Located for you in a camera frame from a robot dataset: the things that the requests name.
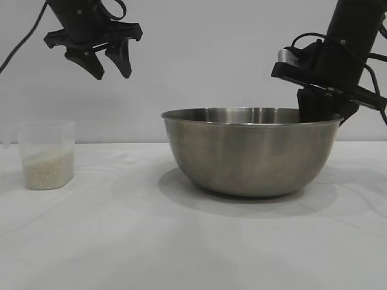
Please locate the stainless steel mixing bowl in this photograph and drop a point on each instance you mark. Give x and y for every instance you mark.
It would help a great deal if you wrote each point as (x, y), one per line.
(251, 157)

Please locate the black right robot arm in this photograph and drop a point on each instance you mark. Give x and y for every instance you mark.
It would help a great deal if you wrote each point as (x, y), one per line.
(353, 16)

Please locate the clear plastic measuring cup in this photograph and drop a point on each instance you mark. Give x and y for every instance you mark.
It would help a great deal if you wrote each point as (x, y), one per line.
(45, 136)

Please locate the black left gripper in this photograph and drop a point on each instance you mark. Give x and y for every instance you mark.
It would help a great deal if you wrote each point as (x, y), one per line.
(81, 27)

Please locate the black silver wrist camera box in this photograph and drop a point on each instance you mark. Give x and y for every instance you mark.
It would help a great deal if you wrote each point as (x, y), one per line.
(311, 60)

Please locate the white uncooked rice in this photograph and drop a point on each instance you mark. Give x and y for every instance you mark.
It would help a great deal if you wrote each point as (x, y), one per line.
(48, 172)

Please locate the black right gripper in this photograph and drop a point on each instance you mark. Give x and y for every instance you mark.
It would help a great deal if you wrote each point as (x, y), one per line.
(347, 66)

